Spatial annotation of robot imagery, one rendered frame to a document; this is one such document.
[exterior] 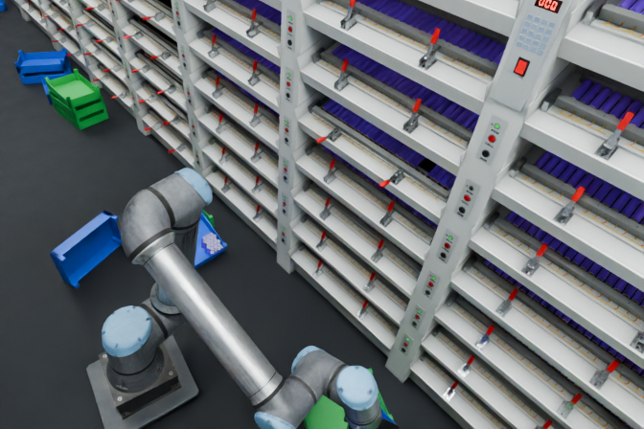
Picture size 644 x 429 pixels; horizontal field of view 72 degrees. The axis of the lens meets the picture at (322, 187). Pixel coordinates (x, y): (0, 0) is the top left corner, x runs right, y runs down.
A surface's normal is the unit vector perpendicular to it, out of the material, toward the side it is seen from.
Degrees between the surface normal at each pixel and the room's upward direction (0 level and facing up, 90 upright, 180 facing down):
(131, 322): 3
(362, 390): 12
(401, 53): 19
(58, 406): 0
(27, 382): 0
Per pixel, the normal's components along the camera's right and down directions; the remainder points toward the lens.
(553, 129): -0.16, -0.55
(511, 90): -0.72, 0.43
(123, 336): 0.09, -0.70
